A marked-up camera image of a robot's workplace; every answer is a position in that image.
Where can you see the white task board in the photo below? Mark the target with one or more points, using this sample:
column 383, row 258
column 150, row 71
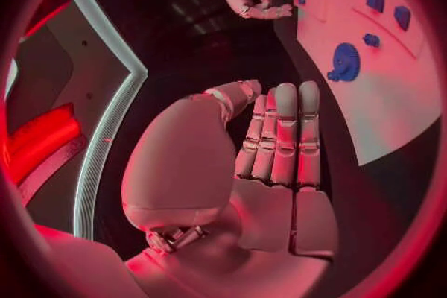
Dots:
column 377, row 96

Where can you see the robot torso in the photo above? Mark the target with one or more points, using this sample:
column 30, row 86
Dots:
column 94, row 57

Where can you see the glowing light bar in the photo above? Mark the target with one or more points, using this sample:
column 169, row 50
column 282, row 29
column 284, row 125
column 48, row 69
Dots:
column 42, row 136

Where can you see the small blue gear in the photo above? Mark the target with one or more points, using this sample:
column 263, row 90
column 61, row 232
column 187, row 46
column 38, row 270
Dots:
column 371, row 40

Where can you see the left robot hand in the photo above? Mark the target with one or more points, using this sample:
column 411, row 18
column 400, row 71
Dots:
column 181, row 164

